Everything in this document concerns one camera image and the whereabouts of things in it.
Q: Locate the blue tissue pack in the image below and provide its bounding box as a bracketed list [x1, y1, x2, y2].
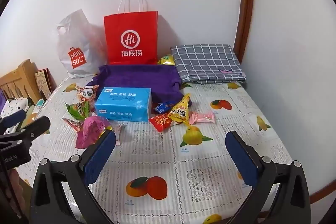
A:
[94, 87, 153, 123]

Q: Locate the green snack packet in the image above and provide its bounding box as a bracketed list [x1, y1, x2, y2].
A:
[65, 101, 91, 121]

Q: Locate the white plastic shopping bag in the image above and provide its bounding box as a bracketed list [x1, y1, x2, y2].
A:
[56, 9, 108, 79]

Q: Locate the yellow chips bag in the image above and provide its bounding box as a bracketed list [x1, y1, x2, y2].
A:
[157, 54, 176, 66]

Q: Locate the person's left hand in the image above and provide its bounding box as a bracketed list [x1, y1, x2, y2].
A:
[7, 169, 27, 215]

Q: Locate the blue cookie packet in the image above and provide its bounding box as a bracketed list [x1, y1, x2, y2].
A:
[152, 101, 174, 115]

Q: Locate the panda print snack packet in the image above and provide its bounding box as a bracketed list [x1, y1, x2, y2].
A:
[76, 84, 100, 109]

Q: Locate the grey checked folded cloth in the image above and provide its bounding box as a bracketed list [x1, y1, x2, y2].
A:
[170, 44, 247, 85]

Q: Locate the yellow triangular snack packet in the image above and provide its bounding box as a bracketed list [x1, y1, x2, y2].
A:
[168, 93, 192, 126]

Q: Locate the white dotted cloth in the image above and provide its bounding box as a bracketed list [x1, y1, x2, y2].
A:
[0, 97, 29, 119]

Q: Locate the pink peach snack packet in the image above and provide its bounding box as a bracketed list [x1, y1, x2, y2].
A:
[188, 111, 216, 125]

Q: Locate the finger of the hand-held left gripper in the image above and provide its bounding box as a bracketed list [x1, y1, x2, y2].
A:
[0, 109, 27, 135]
[0, 115, 51, 147]

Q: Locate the fruit print tablecloth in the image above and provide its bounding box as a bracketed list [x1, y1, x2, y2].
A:
[16, 77, 293, 224]

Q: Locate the patterned brown box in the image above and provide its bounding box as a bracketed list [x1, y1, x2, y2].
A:
[35, 68, 53, 98]

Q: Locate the pink red striped snack packet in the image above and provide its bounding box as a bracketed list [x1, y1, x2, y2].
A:
[62, 116, 84, 132]

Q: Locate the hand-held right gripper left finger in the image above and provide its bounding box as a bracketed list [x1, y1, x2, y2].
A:
[29, 130, 117, 224]

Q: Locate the wooden headboard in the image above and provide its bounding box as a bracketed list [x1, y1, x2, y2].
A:
[0, 59, 42, 106]

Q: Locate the red paper bag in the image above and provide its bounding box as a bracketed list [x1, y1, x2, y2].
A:
[104, 0, 159, 65]

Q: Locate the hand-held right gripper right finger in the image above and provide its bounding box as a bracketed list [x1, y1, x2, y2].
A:
[225, 130, 311, 224]

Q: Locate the brown wooden door frame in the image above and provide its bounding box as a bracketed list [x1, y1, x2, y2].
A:
[232, 0, 256, 62]

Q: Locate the magenta snack packet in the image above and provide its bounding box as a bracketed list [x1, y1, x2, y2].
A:
[76, 116, 113, 149]

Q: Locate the purple towel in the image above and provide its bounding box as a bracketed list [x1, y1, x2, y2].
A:
[85, 64, 193, 106]

